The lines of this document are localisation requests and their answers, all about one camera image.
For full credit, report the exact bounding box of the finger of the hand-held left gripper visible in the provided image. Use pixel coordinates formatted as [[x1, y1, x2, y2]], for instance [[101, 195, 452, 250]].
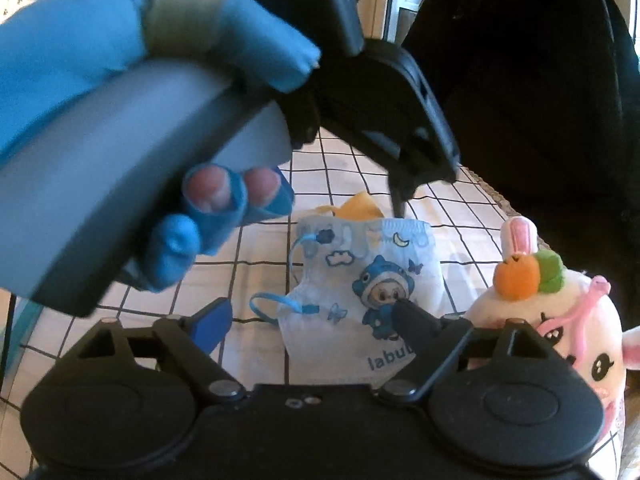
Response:
[[360, 49, 461, 218]]

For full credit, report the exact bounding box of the person's left hand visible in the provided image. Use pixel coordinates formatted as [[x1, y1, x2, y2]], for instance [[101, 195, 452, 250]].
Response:
[[0, 0, 322, 292]]

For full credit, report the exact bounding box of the beige woven table cover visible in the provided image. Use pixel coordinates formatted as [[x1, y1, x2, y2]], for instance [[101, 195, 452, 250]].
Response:
[[465, 165, 523, 226]]

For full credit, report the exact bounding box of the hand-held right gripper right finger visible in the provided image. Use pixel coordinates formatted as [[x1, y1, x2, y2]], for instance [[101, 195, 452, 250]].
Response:
[[379, 299, 563, 403]]

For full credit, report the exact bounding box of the blue cartoon print face mask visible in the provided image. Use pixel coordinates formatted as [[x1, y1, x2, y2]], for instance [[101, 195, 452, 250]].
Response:
[[250, 217, 446, 386]]

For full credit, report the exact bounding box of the white and pink plush toy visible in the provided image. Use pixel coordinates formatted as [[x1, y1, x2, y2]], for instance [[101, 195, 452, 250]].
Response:
[[465, 215, 640, 480]]

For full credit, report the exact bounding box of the yellow cloth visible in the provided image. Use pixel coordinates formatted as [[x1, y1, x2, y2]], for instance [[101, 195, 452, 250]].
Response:
[[315, 191, 386, 223]]

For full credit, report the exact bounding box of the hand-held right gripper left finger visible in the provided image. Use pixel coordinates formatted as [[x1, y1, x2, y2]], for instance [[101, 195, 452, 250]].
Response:
[[72, 297, 246, 402]]

